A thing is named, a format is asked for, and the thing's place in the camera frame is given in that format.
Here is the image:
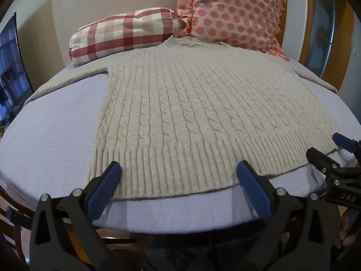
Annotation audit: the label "wooden bed frame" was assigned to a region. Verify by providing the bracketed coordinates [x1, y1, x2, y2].
[0, 183, 350, 271]

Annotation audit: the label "pink polka dot pillow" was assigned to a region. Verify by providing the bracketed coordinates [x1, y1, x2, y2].
[176, 0, 291, 62]

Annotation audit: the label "bed with lavender sheet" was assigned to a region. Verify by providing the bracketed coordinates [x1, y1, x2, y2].
[0, 59, 361, 235]

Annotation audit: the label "person's right hand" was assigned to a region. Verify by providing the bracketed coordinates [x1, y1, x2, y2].
[333, 217, 359, 250]

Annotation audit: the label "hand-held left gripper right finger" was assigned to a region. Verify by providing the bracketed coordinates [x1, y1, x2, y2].
[236, 160, 332, 271]

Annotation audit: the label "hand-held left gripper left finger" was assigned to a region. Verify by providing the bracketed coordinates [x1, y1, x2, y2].
[30, 161, 123, 271]

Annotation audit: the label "person's dark trousers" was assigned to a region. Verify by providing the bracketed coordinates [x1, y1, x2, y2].
[147, 233, 280, 271]

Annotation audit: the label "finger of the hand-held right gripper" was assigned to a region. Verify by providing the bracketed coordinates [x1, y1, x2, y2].
[332, 133, 361, 154]
[306, 147, 343, 181]

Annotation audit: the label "red checked pillow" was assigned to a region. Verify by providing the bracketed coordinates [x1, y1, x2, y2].
[69, 8, 184, 65]

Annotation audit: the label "beige cable knit sweater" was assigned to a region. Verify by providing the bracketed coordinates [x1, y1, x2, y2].
[24, 35, 340, 201]

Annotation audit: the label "flat screen television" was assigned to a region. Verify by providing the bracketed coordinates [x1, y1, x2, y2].
[0, 11, 33, 128]

